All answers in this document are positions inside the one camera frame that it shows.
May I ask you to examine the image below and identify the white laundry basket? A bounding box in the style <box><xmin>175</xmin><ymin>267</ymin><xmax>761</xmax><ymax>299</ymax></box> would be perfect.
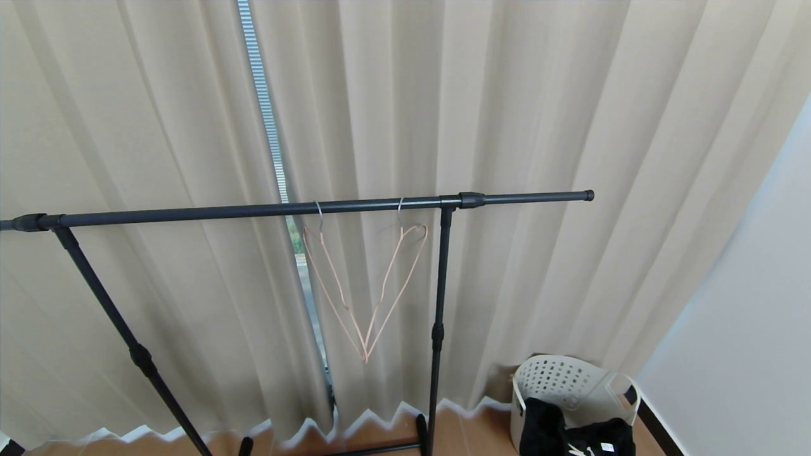
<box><xmin>510</xmin><ymin>355</ymin><xmax>642</xmax><ymax>456</ymax></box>

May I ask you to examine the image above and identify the beige curtain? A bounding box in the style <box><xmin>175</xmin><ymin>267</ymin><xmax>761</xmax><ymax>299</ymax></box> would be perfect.
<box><xmin>0</xmin><ymin>0</ymin><xmax>811</xmax><ymax>450</ymax></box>

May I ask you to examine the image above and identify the pink clothes hanger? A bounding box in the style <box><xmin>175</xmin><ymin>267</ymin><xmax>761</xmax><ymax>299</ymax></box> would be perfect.
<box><xmin>303</xmin><ymin>201</ymin><xmax>368</xmax><ymax>363</ymax></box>
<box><xmin>364</xmin><ymin>198</ymin><xmax>429</xmax><ymax>363</ymax></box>

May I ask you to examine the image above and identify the black clothes rack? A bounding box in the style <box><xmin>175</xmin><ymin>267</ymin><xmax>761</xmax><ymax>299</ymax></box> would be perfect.
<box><xmin>0</xmin><ymin>190</ymin><xmax>595</xmax><ymax>456</ymax></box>

